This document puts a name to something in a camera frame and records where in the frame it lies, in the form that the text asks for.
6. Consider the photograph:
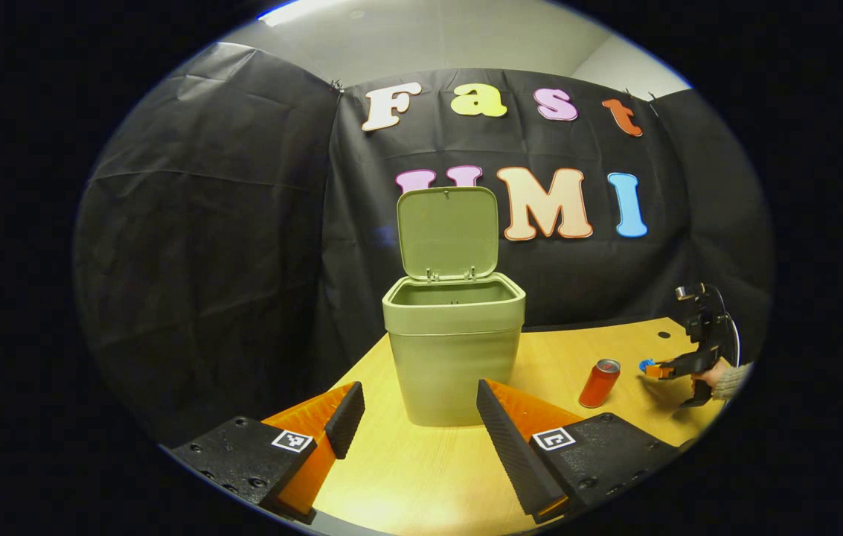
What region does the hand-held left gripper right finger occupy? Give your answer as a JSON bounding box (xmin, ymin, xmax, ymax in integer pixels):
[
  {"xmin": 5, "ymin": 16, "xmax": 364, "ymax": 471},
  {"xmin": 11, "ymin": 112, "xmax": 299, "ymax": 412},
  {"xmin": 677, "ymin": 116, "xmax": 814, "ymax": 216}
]
[{"xmin": 476, "ymin": 378, "xmax": 682, "ymax": 523}]

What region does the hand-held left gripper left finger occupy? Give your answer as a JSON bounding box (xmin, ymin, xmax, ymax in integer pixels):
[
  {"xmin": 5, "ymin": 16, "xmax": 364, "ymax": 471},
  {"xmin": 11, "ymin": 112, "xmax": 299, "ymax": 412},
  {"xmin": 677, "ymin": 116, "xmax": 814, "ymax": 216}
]
[{"xmin": 168, "ymin": 381, "xmax": 366, "ymax": 522}]

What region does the red pop can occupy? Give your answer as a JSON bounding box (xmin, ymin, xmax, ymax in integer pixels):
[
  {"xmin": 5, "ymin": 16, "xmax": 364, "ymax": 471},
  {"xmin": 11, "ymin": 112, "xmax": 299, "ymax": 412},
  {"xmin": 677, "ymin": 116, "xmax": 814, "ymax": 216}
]
[{"xmin": 579, "ymin": 359, "xmax": 621, "ymax": 409}]

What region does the green desktop garbage bin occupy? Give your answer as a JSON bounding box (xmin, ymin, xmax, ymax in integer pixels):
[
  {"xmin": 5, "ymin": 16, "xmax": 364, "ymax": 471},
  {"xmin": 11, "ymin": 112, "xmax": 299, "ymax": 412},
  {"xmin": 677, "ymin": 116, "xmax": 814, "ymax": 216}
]
[{"xmin": 382, "ymin": 186, "xmax": 527, "ymax": 427}]

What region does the wooden desktop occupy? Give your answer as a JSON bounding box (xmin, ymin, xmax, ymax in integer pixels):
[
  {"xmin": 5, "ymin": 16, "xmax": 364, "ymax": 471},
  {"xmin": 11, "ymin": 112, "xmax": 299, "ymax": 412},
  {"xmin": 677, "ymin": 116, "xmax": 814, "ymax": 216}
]
[{"xmin": 310, "ymin": 318, "xmax": 727, "ymax": 536}]

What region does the black backdrop cloth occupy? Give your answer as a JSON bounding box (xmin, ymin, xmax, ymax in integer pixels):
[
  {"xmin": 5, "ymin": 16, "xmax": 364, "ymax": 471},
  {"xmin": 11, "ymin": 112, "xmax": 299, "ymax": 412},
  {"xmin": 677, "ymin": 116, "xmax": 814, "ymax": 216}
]
[{"xmin": 73, "ymin": 42, "xmax": 775, "ymax": 447}]

